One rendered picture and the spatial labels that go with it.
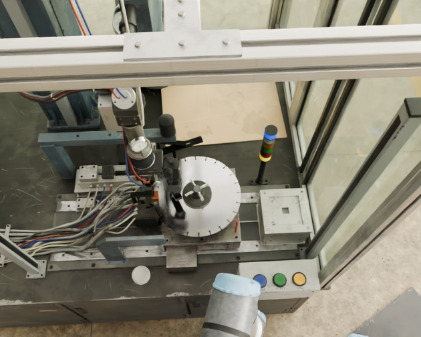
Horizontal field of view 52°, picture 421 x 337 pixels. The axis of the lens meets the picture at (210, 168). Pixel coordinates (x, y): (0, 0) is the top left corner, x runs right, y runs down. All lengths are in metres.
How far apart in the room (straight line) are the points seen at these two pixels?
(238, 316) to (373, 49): 0.70
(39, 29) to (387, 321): 2.17
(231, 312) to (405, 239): 1.89
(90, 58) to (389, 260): 2.38
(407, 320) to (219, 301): 1.72
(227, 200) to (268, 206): 0.17
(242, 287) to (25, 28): 1.11
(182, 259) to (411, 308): 1.44
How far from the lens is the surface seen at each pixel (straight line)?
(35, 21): 1.66
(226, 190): 1.62
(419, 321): 2.67
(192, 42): 0.52
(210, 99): 2.08
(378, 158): 1.03
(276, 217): 1.65
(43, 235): 1.88
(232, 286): 1.06
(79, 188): 1.86
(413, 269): 2.76
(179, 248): 1.68
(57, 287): 1.81
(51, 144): 1.73
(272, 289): 1.57
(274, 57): 0.51
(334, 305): 2.55
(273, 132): 1.52
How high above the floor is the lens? 2.42
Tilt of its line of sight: 62 degrees down
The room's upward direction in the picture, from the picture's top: straight up
